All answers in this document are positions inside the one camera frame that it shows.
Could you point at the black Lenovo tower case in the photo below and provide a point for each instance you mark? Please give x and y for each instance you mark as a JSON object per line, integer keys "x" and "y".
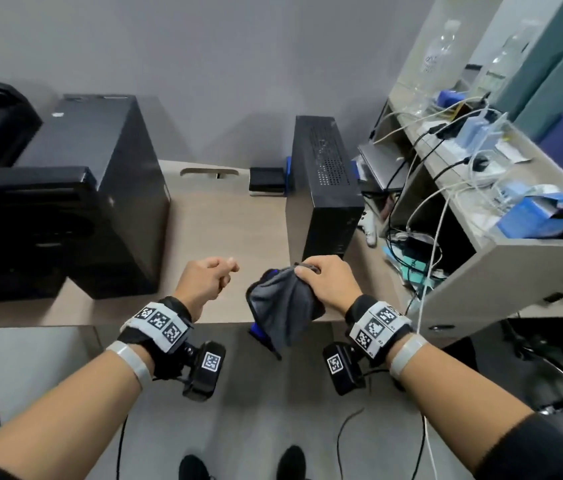
{"x": 101, "y": 159}

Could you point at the person's left hand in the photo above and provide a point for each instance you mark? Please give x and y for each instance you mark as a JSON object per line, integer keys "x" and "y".
{"x": 201, "y": 282}

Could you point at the person's shoe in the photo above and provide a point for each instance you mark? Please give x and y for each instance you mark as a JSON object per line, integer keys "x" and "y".
{"x": 290, "y": 463}
{"x": 194, "y": 468}

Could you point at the clear bottle red label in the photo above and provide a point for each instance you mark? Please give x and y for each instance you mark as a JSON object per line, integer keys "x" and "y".
{"x": 434, "y": 59}

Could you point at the left wrist marker band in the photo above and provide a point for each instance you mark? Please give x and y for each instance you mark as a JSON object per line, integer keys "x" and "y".
{"x": 159, "y": 324}

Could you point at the white power strip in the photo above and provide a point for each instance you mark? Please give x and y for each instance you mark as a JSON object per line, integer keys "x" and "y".
{"x": 484, "y": 177}

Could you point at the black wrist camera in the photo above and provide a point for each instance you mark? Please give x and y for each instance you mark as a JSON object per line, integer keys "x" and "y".
{"x": 206, "y": 367}
{"x": 341, "y": 367}

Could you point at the slim black vented computer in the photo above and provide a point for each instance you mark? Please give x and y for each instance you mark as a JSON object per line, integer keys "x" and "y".
{"x": 326, "y": 194}

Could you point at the small blue gadget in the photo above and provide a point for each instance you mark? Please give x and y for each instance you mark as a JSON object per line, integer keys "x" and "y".
{"x": 449, "y": 98}

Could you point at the light blue charger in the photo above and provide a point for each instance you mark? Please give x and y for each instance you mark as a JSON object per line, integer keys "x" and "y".
{"x": 492, "y": 137}
{"x": 511, "y": 192}
{"x": 471, "y": 132}

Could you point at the right wrist marker band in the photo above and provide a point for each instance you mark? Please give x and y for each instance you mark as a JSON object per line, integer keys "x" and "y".
{"x": 376, "y": 324}

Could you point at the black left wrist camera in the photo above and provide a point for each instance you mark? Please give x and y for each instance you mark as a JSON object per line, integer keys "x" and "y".
{"x": 206, "y": 367}

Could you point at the grey cleaning cloth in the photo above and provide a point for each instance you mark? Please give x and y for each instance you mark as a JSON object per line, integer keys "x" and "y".
{"x": 284, "y": 304}

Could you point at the person's right forearm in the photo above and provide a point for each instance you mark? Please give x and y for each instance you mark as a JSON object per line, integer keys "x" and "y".
{"x": 461, "y": 409}

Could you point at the person's left shoe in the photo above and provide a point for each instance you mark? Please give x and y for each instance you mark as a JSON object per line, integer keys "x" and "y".
{"x": 194, "y": 468}

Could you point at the person's right shoe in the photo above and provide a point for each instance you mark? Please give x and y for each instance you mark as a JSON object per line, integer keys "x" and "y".
{"x": 290, "y": 463}

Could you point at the teal packet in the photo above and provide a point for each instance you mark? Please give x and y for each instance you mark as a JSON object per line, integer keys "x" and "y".
{"x": 411, "y": 267}

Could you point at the white charger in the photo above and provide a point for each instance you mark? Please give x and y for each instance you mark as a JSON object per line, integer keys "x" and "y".
{"x": 544, "y": 189}

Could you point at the wrist marker band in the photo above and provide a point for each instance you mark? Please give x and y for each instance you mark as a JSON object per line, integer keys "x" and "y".
{"x": 376, "y": 324}
{"x": 159, "y": 324}

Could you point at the person's left forearm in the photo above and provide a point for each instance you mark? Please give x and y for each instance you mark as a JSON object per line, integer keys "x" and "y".
{"x": 61, "y": 419}

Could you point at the clear bottle green label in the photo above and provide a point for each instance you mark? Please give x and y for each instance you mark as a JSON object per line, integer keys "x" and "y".
{"x": 504, "y": 59}

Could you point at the teal partition panel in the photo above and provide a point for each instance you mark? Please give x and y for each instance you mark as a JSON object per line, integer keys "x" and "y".
{"x": 551, "y": 44}

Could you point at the open blue carton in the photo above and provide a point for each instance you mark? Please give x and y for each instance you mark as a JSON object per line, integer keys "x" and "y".
{"x": 531, "y": 217}

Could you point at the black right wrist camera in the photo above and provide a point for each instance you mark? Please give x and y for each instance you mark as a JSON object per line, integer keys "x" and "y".
{"x": 341, "y": 367}

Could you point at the person's right hand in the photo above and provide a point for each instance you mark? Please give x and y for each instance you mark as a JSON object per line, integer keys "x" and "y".
{"x": 334, "y": 282}

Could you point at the white paper slip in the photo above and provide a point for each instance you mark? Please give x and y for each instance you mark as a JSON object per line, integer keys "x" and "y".
{"x": 511, "y": 150}

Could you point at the silver laptop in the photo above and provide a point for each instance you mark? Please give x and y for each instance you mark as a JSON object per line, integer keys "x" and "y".
{"x": 384, "y": 164}

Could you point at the small black box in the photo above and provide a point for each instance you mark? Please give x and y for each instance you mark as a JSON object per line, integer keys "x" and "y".
{"x": 266, "y": 179}

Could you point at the white handheld controller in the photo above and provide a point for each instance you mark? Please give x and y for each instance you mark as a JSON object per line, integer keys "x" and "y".
{"x": 369, "y": 229}

